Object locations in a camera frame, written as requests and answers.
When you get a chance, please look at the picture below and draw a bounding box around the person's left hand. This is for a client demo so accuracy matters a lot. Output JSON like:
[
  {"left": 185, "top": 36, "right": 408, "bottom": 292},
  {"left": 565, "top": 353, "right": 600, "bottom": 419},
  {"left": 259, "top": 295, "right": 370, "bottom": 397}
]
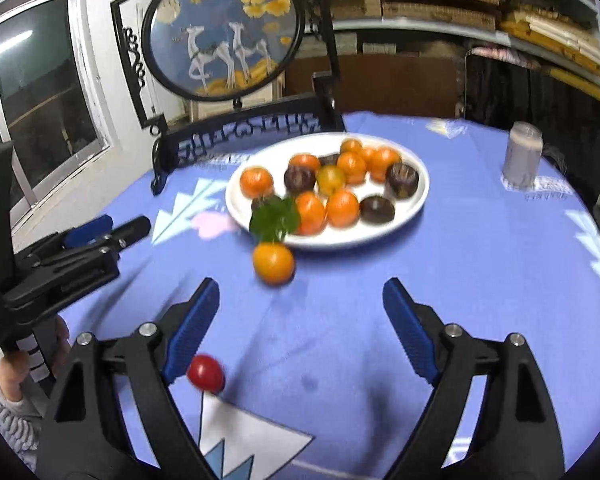
[{"left": 0, "top": 349, "right": 33, "bottom": 403}]

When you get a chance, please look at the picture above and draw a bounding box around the pale drink can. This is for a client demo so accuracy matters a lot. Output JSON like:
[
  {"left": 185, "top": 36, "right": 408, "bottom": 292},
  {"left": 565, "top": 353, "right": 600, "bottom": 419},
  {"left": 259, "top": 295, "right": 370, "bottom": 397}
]
[{"left": 501, "top": 121, "right": 544, "bottom": 191}]

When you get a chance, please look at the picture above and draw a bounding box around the large dark purple mangosteen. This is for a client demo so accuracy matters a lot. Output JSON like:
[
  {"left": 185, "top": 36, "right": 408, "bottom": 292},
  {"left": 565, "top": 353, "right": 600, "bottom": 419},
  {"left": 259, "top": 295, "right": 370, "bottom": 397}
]
[{"left": 385, "top": 162, "right": 421, "bottom": 201}]

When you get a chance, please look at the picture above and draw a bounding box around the blue printed tablecloth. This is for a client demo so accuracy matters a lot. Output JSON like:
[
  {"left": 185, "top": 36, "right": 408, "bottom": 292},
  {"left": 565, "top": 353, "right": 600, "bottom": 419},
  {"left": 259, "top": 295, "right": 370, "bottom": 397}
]
[{"left": 55, "top": 110, "right": 600, "bottom": 480}]

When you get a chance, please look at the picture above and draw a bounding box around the round deer picture table screen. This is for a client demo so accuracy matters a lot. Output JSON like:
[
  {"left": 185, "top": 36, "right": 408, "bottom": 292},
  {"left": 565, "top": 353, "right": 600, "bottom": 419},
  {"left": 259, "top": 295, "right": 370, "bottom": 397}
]
[{"left": 111, "top": 0, "right": 348, "bottom": 196}]

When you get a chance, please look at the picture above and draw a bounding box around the brown wooden board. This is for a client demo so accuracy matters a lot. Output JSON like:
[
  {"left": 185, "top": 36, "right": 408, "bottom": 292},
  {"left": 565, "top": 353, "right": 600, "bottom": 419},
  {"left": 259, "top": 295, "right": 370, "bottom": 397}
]
[{"left": 285, "top": 52, "right": 463, "bottom": 118}]

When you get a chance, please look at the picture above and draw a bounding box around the window with white frame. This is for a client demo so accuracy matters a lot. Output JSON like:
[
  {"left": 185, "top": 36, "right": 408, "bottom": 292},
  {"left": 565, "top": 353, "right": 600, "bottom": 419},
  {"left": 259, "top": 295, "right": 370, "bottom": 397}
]
[{"left": 0, "top": 0, "right": 113, "bottom": 211}]

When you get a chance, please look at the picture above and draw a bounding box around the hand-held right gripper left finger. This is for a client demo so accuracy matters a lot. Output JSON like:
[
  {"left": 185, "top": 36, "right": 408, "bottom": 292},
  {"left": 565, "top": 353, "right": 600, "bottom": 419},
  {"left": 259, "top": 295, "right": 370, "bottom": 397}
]
[{"left": 35, "top": 276, "right": 221, "bottom": 480}]

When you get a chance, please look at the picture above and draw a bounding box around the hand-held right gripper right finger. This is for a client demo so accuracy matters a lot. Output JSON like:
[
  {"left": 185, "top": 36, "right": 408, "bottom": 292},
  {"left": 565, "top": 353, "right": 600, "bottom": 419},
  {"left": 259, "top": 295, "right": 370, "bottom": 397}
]
[{"left": 382, "top": 277, "right": 566, "bottom": 480}]

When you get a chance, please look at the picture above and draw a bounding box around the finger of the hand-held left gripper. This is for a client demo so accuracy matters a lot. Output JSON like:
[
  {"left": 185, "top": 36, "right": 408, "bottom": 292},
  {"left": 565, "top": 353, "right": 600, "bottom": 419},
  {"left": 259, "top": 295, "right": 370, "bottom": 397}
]
[
  {"left": 55, "top": 214, "right": 115, "bottom": 251},
  {"left": 87, "top": 216, "right": 152, "bottom": 257}
]

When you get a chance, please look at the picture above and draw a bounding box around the green leaf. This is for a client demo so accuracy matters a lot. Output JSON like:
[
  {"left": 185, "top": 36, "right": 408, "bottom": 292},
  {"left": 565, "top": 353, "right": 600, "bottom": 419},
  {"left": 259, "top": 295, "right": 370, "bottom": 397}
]
[{"left": 249, "top": 191, "right": 327, "bottom": 245}]

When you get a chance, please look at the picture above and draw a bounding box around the white round plate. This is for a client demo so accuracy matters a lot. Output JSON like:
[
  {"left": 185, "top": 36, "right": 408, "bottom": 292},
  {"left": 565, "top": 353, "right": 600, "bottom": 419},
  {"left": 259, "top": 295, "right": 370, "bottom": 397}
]
[{"left": 225, "top": 131, "right": 430, "bottom": 251}]

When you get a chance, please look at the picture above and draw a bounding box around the yellowish mandarin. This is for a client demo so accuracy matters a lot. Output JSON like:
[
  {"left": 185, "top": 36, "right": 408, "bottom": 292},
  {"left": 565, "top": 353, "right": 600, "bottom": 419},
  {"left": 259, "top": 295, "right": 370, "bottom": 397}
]
[{"left": 316, "top": 165, "right": 347, "bottom": 197}]

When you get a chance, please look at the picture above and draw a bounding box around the person's left forearm grey sleeve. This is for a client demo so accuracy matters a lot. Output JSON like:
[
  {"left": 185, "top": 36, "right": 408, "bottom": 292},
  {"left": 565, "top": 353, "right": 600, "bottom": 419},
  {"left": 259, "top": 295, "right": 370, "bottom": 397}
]
[{"left": 0, "top": 360, "right": 46, "bottom": 468}]

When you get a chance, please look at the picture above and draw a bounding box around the red cherry tomato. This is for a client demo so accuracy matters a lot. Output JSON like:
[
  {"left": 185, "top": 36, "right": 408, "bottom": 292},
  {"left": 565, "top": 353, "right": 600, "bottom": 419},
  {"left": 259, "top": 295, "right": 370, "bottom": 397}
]
[{"left": 186, "top": 354, "right": 226, "bottom": 393}]

